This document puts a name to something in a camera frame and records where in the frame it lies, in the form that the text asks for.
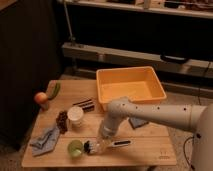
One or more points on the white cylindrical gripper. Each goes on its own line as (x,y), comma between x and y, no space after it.
(108,129)

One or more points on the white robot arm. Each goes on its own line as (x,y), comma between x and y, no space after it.
(192,118)

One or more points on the small green bowl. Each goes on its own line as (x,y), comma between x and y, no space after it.
(75,148)

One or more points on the white cup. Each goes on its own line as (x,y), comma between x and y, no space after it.
(75,116)

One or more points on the small grey blue pad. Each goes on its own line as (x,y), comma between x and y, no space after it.
(136,122)

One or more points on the black striped flat object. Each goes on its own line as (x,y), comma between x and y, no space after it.
(86,105)

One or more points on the dark brown grape bunch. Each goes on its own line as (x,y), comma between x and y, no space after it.
(61,122)

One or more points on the grey blue cloth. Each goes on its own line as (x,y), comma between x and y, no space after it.
(46,142)

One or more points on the small wooden stand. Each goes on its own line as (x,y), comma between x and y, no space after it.
(45,105)

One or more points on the orange plastic bin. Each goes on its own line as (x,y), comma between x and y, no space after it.
(139,84)

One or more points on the green cucumber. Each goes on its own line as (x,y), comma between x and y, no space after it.
(55,91)

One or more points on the orange peach fruit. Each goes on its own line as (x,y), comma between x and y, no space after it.
(41,98)

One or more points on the grey metal shelf rack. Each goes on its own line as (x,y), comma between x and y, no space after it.
(128,35)

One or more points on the black object on shelf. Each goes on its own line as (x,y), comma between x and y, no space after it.
(176,60)

